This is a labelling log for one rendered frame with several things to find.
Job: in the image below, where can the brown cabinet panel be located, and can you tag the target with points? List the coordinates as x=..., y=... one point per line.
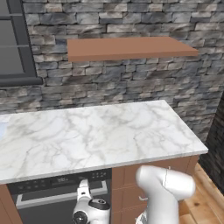
x=7, y=207

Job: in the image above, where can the brown wooden wall shelf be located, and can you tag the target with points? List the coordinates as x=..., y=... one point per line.
x=128, y=48

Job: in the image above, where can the brown drawer front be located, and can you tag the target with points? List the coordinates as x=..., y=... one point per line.
x=125, y=197
x=125, y=175
x=124, y=215

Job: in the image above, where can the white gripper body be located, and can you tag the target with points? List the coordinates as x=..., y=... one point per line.
x=83, y=189

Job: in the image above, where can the black dishwasher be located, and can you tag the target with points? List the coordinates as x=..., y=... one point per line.
x=52, y=214

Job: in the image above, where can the dark grey window frame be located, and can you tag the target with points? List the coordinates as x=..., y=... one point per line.
x=27, y=43

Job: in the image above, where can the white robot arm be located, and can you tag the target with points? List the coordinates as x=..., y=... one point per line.
x=163, y=189

